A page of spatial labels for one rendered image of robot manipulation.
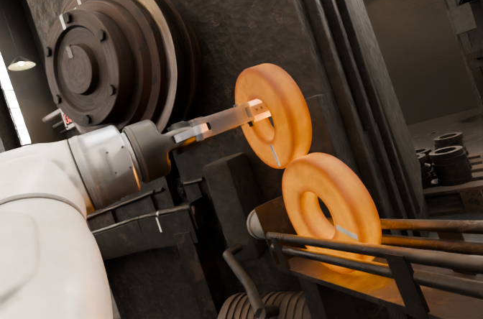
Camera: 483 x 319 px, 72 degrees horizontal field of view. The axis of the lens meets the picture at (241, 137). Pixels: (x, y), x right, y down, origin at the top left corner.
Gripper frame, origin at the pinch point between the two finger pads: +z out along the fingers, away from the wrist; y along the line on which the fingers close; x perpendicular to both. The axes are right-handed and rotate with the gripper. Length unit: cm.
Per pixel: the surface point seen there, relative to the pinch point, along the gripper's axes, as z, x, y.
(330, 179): -2.1, -10.9, 11.8
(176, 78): -1.4, 14.4, -31.5
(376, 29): 496, 75, -389
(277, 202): -0.2, -15.9, -7.8
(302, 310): -3.1, -34.1, -7.6
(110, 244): -29, -20, -68
